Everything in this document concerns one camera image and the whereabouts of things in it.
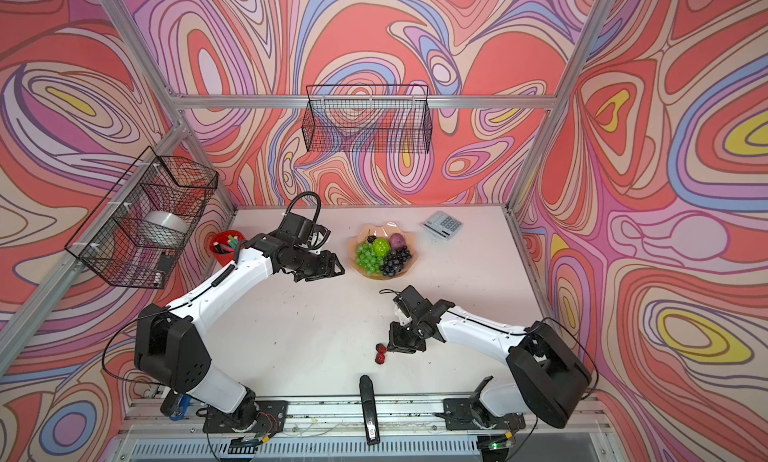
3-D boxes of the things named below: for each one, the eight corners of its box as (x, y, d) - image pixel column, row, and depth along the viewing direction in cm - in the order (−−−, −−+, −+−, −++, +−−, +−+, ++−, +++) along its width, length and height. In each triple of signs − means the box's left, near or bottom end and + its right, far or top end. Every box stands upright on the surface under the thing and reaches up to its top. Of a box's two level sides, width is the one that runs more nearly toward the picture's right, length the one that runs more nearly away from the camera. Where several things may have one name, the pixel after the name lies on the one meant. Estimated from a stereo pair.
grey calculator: (421, 225, 116) (422, 221, 114) (436, 211, 120) (437, 207, 118) (448, 242, 110) (449, 238, 108) (462, 227, 115) (464, 222, 113)
